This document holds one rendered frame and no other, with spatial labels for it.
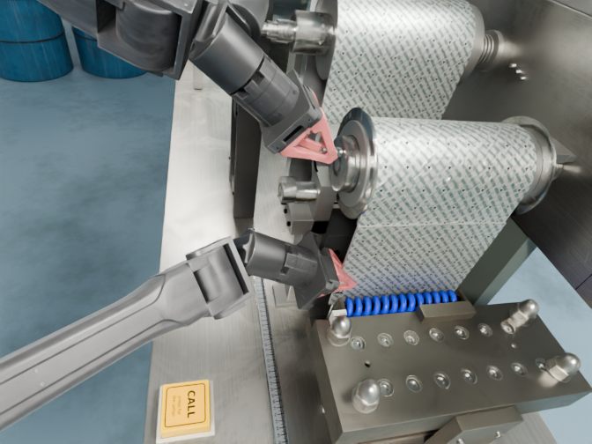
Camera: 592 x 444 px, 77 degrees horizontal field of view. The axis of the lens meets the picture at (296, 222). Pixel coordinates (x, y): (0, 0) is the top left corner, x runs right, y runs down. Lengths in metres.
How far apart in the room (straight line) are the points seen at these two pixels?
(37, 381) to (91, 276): 1.67
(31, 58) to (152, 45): 3.37
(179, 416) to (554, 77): 0.76
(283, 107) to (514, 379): 0.51
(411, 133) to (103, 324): 0.40
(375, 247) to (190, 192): 0.57
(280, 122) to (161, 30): 0.14
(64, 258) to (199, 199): 1.28
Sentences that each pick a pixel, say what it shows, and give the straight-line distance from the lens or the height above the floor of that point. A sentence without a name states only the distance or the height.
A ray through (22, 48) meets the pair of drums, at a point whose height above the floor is 0.26.
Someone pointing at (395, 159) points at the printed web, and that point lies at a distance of 0.47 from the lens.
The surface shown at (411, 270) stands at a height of 1.09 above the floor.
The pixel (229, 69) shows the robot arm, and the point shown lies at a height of 1.38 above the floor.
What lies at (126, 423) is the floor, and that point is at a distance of 1.65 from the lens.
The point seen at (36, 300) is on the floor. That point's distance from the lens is 2.02.
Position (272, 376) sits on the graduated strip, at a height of 0.90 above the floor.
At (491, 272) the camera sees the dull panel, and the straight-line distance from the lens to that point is 0.81.
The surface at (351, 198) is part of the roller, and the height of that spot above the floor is 1.22.
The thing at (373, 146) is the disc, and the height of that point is 1.31.
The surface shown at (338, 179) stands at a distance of 0.50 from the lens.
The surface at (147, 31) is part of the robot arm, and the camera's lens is 0.39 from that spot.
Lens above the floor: 1.52
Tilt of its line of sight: 43 degrees down
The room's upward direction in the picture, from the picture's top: 11 degrees clockwise
